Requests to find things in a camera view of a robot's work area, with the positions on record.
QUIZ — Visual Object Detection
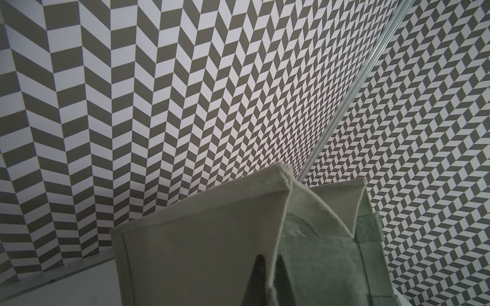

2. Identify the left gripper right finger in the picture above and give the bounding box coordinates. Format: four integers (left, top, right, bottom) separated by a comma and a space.
273, 255, 297, 306

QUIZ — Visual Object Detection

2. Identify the green canvas bag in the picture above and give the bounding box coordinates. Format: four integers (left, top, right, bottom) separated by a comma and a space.
111, 164, 401, 305

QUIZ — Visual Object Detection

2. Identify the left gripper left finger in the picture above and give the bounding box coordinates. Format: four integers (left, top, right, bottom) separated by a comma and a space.
241, 255, 267, 306

